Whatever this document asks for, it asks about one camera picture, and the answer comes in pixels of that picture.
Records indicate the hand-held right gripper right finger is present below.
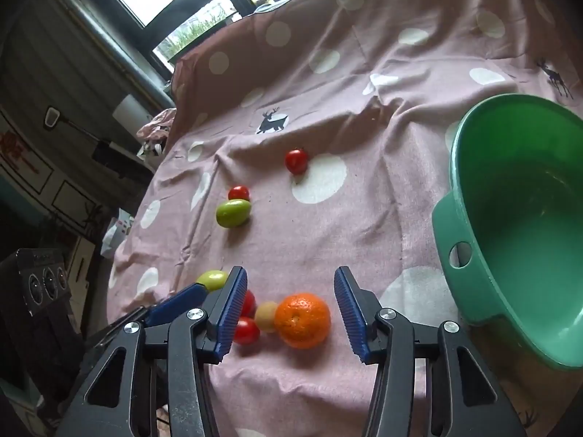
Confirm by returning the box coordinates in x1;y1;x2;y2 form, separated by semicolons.
334;266;529;437

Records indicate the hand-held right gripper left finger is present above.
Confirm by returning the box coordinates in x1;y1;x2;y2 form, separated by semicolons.
55;265;249;437

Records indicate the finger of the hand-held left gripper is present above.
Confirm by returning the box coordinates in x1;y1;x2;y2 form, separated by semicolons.
146;282;208;327

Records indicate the tan longan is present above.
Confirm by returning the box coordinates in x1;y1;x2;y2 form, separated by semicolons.
254;301;279;334

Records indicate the round yellow-green jujube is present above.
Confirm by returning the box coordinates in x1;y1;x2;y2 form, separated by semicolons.
197;270;230;292

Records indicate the orange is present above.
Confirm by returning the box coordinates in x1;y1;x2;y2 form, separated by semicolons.
274;292;332;350

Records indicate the elongated green jujube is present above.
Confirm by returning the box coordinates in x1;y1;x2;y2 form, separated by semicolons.
216;199;252;229

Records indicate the green plastic basin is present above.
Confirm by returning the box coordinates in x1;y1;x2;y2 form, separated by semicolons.
432;94;583;369

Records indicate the white cabinet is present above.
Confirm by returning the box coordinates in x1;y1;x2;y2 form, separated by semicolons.
68;237;98;319

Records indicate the black printed box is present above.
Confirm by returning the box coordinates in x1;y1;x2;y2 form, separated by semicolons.
16;248;69;315

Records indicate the white printed plastic bag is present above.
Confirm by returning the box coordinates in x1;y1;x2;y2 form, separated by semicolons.
100;209;135;260

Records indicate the black and white bag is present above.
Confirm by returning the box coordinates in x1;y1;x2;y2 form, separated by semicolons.
138;139;165;161

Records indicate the cherry tomato with stem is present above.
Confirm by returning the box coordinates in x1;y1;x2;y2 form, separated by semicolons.
285;148;310;175

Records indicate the pink plastic bag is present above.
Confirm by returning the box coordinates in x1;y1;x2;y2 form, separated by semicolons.
137;108;176;142

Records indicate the white paper towel roll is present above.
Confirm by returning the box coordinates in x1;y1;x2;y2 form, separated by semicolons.
112;94;153;137

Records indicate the pink dotted blanket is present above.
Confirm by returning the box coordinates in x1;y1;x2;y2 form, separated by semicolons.
107;0;583;437

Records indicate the grey metal pipe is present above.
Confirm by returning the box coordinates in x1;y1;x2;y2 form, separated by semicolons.
50;0;176;110

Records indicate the black long-handled tool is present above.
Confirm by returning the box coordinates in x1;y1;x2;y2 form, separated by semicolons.
44;106;151;178

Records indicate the wall poster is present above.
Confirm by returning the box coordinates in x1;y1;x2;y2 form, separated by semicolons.
0;109;55;196

